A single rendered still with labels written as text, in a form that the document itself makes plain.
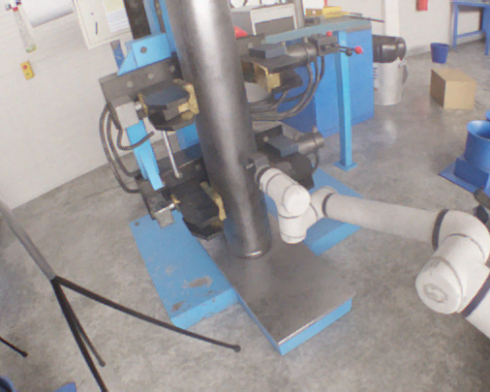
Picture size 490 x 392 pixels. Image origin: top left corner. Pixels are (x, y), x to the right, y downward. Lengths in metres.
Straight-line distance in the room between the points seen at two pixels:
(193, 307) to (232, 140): 0.75
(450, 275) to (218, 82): 0.89
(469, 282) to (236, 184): 0.93
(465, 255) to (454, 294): 0.09
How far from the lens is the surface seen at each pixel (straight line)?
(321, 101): 2.65
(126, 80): 1.31
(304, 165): 1.45
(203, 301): 1.52
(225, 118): 1.17
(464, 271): 0.72
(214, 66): 1.11
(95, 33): 1.91
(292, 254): 1.57
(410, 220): 0.91
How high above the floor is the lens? 1.30
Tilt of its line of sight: 36 degrees down
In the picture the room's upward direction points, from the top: 12 degrees counter-clockwise
